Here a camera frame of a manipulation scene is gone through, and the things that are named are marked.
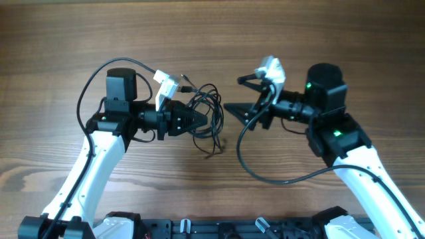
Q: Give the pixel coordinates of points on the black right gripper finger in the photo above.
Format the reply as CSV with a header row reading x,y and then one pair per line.
x,y
253,82
244,112

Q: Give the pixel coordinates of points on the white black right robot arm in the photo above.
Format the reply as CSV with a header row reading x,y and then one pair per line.
x,y
334,136

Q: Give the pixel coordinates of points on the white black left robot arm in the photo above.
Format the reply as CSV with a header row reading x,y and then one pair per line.
x,y
108,135

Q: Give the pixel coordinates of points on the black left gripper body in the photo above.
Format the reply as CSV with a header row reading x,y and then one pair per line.
x,y
161,121

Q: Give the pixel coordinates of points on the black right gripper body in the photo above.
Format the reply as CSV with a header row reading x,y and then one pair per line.
x,y
293,105

